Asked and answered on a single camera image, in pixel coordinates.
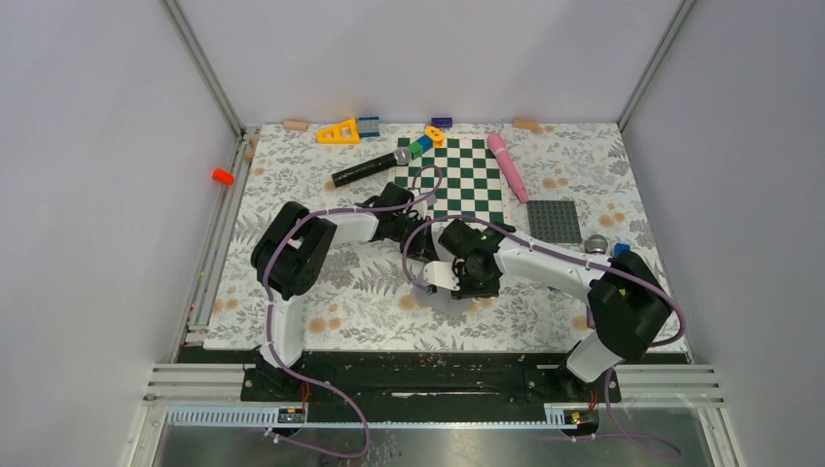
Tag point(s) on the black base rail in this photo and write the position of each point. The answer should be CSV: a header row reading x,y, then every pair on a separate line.
x,y
388,387

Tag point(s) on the rainbow lego stack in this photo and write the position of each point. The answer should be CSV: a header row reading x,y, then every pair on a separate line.
x,y
619,248

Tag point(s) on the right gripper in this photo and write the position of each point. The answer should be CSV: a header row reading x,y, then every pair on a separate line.
x,y
491,290

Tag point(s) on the black toy microphone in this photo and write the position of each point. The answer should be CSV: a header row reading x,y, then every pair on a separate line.
x,y
400,156

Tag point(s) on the yellow triangle toy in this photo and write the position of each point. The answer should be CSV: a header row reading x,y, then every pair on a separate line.
x,y
345,132

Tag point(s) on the wooden cylinder block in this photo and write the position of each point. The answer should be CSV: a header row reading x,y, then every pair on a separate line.
x,y
293,125
527,124

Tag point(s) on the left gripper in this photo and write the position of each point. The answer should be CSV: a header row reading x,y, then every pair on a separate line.
x,y
423,246

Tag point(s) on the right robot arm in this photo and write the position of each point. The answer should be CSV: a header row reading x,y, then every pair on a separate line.
x,y
628,305

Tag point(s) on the blue lego brick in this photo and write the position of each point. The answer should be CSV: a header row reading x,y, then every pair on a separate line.
x,y
368,126

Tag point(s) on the grey lego baseplate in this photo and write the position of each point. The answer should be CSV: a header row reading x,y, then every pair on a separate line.
x,y
554,221

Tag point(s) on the colourful block chain toy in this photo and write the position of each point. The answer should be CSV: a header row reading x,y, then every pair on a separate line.
x,y
433,137

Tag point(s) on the green white chessboard mat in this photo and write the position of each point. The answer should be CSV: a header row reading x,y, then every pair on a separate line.
x,y
466,177

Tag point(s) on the wooden cylinder block right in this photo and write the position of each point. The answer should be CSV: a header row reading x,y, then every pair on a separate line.
x,y
527,124

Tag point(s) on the purple glitter microphone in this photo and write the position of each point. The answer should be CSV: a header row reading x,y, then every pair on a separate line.
x,y
596,244

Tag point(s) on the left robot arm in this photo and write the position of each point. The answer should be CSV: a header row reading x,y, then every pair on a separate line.
x,y
291,253

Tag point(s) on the orange cap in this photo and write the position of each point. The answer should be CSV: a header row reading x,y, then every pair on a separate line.
x,y
223,176

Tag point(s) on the floral table cloth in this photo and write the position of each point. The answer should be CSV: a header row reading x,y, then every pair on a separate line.
x,y
362,299

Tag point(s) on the purple lego brick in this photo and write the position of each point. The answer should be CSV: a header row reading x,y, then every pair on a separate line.
x,y
441,122

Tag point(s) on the wooden cylinder block left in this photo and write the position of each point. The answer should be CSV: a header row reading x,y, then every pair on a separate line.
x,y
293,125

